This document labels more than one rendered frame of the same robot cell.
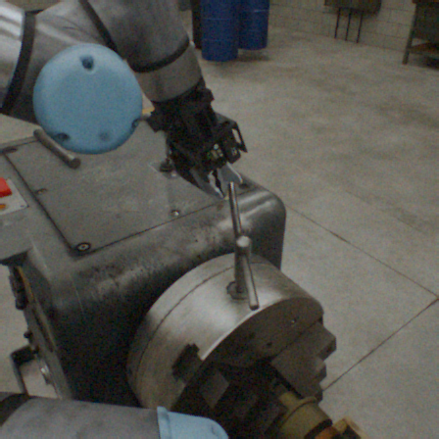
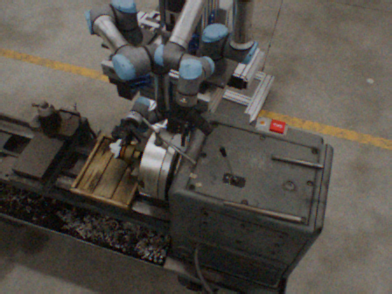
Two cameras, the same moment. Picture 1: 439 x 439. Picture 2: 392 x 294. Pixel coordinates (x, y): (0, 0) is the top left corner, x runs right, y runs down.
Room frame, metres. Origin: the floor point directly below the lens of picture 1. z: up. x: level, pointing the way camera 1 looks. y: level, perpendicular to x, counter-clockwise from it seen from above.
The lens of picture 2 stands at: (1.26, -0.48, 2.53)
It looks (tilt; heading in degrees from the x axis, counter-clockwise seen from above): 55 degrees down; 142
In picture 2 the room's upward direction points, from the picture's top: 2 degrees clockwise
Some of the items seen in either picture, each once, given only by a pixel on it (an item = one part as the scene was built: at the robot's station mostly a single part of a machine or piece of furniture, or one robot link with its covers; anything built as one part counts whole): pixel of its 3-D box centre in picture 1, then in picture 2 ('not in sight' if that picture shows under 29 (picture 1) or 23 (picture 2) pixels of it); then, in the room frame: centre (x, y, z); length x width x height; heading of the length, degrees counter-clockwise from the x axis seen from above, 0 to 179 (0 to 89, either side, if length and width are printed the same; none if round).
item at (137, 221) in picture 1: (121, 248); (248, 186); (0.75, 0.22, 1.06); 0.59 x 0.48 x 0.39; 36
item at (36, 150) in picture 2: not in sight; (49, 141); (-0.08, -0.38, 0.95); 0.43 x 0.17 x 0.05; 126
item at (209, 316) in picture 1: (237, 361); (160, 162); (0.43, -0.03, 1.08); 0.32 x 0.09 x 0.32; 126
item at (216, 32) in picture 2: not in sight; (215, 40); (0.14, 0.49, 1.33); 0.13 x 0.12 x 0.14; 27
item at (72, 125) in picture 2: not in sight; (59, 128); (-0.09, -0.31, 0.99); 0.20 x 0.10 x 0.05; 36
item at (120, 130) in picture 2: not in sight; (125, 131); (0.19, -0.07, 1.08); 0.12 x 0.09 x 0.08; 125
